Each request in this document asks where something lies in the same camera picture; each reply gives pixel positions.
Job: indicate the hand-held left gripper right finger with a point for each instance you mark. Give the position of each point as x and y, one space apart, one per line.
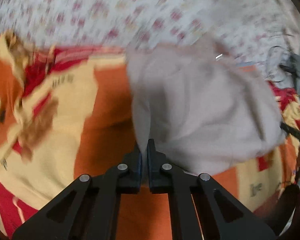
150 165

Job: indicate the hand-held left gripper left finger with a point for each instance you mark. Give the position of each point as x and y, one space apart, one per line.
139 165

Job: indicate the beige zip jacket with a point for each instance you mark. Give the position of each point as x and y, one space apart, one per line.
202 105

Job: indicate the orange yellow red printed blanket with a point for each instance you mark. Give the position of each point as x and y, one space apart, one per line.
77 110

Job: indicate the floral print quilt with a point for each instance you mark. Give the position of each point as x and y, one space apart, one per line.
115 12

